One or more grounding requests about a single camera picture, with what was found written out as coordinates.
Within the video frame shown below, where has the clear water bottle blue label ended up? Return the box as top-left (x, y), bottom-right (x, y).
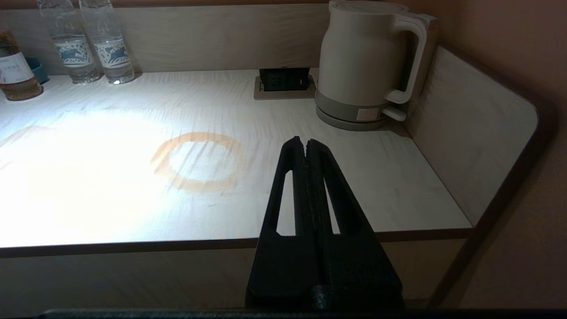
top-left (38, 0), bottom-right (101, 85)
top-left (80, 0), bottom-right (135, 85)

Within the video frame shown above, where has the white electric kettle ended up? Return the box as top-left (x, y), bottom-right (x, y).
top-left (315, 0), bottom-right (429, 121)

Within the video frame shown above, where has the grey kettle base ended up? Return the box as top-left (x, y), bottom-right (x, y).
top-left (315, 104), bottom-right (407, 131)

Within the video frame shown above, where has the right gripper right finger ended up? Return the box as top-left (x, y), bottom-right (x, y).
top-left (307, 139), bottom-right (404, 308)

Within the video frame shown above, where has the orange ring-shaped stain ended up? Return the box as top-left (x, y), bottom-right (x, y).
top-left (151, 132), bottom-right (245, 194)

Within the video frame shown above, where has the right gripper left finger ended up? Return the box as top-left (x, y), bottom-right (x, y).
top-left (246, 136), bottom-right (320, 308)

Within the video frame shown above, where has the plastic bottle amber liquid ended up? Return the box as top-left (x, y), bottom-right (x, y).
top-left (0, 29), bottom-right (44, 101)

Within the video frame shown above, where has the recessed black power socket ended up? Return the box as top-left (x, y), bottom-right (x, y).
top-left (254, 67), bottom-right (316, 100)

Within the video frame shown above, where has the small blue sachet tray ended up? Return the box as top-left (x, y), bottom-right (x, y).
top-left (24, 57), bottom-right (50, 85)

